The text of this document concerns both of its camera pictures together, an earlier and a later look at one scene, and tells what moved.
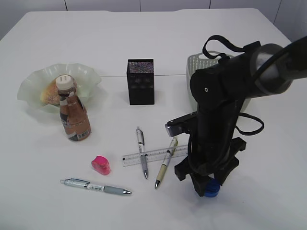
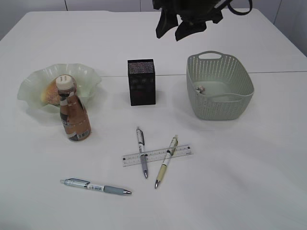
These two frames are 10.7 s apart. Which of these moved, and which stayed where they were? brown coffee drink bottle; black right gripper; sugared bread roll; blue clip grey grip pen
Moved: black right gripper
Stayed: sugared bread roll; brown coffee drink bottle; blue clip grey grip pen
